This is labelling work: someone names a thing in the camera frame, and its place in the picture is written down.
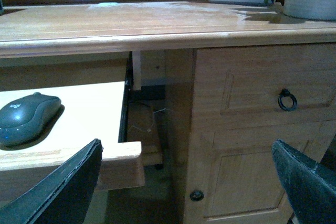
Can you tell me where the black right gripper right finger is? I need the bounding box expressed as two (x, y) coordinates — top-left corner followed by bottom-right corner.
(271, 139), (335, 223)

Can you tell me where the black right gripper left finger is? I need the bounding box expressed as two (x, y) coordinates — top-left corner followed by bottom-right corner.
(7, 139), (102, 223)

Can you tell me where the dark grey wireless mouse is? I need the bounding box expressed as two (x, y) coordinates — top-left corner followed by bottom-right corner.
(1, 92), (61, 146)

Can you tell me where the wooden pull-out keyboard tray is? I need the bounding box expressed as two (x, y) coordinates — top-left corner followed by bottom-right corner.
(1, 82), (145, 201)

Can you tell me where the wooden cabinet door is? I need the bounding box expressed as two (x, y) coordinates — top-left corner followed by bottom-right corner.
(183, 121), (335, 223)

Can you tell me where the black round door knob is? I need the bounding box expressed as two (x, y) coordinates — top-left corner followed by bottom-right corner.
(190, 190), (204, 202)

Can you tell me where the wooden desk drawer front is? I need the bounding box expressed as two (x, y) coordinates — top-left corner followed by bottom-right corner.
(194, 43), (335, 115)

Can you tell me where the white round desk grommet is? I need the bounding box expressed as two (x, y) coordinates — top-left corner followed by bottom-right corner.
(96, 2), (118, 8)

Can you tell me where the black ring drawer pull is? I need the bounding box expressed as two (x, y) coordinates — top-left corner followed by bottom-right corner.
(278, 89), (298, 112)

